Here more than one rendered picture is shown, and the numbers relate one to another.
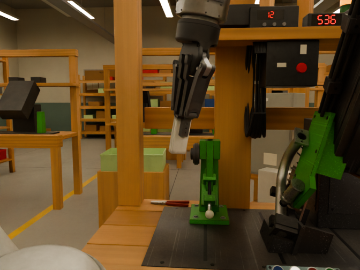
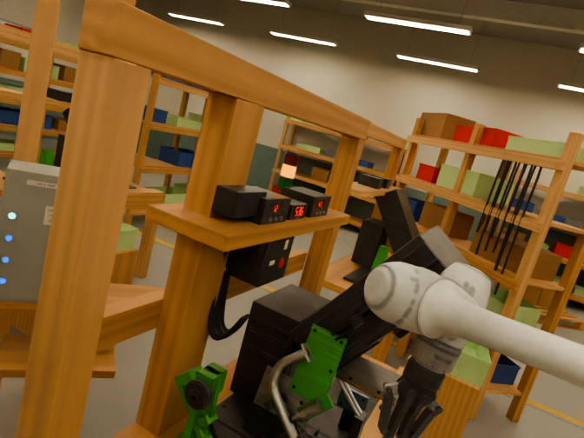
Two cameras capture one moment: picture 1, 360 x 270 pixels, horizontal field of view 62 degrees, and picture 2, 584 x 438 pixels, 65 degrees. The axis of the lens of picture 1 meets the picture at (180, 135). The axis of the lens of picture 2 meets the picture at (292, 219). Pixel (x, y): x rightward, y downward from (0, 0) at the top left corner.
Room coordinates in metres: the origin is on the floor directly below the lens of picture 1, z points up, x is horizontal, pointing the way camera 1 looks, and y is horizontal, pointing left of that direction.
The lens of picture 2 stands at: (0.59, 0.88, 1.81)
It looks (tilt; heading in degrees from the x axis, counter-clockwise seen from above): 11 degrees down; 289
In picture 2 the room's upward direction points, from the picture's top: 15 degrees clockwise
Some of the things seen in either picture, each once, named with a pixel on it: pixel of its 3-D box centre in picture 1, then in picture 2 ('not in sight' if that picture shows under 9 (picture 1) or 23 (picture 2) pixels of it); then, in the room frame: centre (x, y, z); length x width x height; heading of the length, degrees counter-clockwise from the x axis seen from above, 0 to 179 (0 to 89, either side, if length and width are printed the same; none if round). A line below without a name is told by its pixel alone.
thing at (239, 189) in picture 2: (236, 17); (240, 201); (1.10, -0.20, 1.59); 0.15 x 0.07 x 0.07; 85
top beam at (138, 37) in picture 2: not in sight; (289, 101); (1.16, -0.50, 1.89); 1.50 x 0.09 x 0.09; 85
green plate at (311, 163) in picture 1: (324, 149); (321, 361); (0.80, -0.39, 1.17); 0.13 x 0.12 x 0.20; 85
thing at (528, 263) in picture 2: not in sight; (455, 239); (0.47, -3.87, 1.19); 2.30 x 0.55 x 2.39; 127
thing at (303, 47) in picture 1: (287, 65); (261, 253); (1.08, -0.38, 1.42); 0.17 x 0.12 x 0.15; 85
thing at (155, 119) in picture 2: not in sight; (187, 146); (4.59, -5.19, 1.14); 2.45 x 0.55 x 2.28; 86
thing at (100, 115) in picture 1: (122, 106); not in sight; (10.53, 1.98, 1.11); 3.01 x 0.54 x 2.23; 86
